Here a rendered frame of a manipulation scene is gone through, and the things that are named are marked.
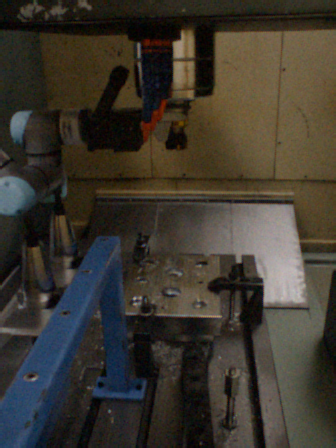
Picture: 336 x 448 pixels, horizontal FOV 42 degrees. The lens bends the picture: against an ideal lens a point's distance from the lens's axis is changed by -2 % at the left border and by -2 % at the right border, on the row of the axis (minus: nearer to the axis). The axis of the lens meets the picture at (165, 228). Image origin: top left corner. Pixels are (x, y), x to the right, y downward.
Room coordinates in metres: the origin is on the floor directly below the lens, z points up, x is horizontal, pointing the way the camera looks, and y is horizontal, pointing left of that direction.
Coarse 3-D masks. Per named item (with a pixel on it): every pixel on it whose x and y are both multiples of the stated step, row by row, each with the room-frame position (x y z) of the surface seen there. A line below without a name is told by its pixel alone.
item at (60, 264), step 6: (48, 252) 0.63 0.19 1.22; (84, 252) 0.63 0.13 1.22; (48, 258) 0.60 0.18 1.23; (72, 258) 0.60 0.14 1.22; (78, 258) 0.60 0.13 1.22; (54, 264) 0.59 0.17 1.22; (60, 264) 0.59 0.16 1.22; (66, 264) 0.59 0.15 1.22; (72, 264) 0.59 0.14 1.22; (78, 264) 0.60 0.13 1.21
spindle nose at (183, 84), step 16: (192, 32) 0.83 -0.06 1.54; (208, 32) 0.85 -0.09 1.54; (176, 48) 0.83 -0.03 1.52; (192, 48) 0.83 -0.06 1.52; (208, 48) 0.85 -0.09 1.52; (176, 64) 0.83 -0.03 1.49; (192, 64) 0.83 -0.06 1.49; (208, 64) 0.85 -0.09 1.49; (176, 80) 0.83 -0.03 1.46; (192, 80) 0.83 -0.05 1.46; (208, 80) 0.85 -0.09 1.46; (176, 96) 0.83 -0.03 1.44; (192, 96) 0.83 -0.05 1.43; (208, 96) 0.86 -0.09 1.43
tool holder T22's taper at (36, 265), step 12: (24, 252) 0.50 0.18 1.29; (36, 252) 0.50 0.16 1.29; (24, 264) 0.50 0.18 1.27; (36, 264) 0.50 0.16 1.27; (48, 264) 0.51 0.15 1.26; (24, 276) 0.50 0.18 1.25; (36, 276) 0.49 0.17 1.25; (48, 276) 0.50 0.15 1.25; (24, 288) 0.50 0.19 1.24; (36, 288) 0.49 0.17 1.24; (48, 288) 0.50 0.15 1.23
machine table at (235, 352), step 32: (128, 256) 1.27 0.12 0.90; (224, 256) 1.25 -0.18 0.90; (96, 320) 0.92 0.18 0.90; (224, 320) 0.90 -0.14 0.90; (96, 352) 0.79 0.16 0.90; (128, 352) 0.79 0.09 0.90; (224, 352) 0.78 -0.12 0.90; (256, 352) 0.78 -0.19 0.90; (160, 384) 0.68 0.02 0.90; (256, 384) 0.69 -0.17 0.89; (64, 416) 0.60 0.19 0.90; (96, 416) 0.63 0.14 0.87; (128, 416) 0.60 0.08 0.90; (160, 416) 0.60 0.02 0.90; (256, 416) 0.62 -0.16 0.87
